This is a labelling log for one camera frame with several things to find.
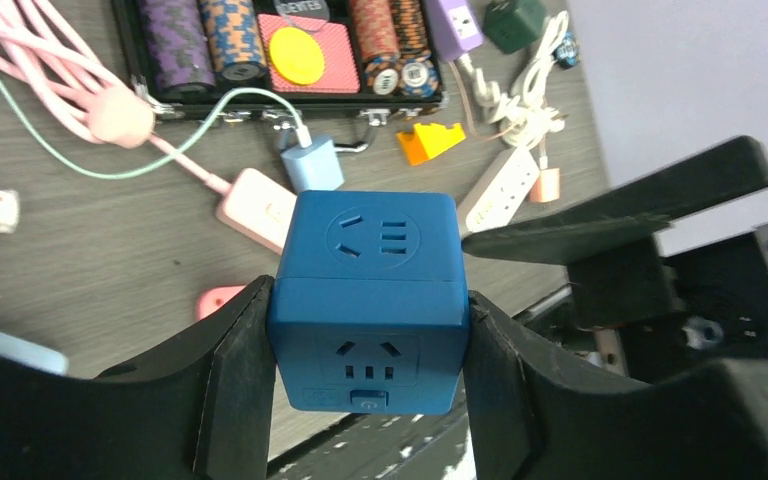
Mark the white coiled cable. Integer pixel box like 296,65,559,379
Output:
466,9,571,150

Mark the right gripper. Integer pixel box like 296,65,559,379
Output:
462,135,768,328

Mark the purple power strip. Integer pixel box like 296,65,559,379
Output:
423,0,484,62

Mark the white power strip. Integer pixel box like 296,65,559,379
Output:
457,147,540,237

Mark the orange yellow toy block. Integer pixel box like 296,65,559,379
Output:
396,123,466,166

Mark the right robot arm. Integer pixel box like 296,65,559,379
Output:
462,135,768,366

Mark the pink coiled cable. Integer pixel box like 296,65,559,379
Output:
0,0,233,197

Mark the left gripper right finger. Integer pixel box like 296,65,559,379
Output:
463,292,768,479

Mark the salmon pink plug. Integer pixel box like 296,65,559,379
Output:
529,168,560,203

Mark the dark green cube adapter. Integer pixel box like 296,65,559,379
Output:
482,0,547,54

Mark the blue owl toy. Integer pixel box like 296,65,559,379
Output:
553,31,580,70

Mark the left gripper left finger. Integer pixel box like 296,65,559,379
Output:
0,275,275,479

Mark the black poker chip case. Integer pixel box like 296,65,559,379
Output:
112,1,447,122

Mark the light blue usb charger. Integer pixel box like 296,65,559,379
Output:
280,135,345,193

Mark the blue cube socket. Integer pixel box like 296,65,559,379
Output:
267,191,470,415

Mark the yellow round chip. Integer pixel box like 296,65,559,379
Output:
268,27,326,86

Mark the pink power strip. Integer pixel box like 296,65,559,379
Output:
216,168,297,254

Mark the light blue power strip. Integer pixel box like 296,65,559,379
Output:
0,332,69,375

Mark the pink square adapter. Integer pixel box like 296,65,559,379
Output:
195,285,245,321

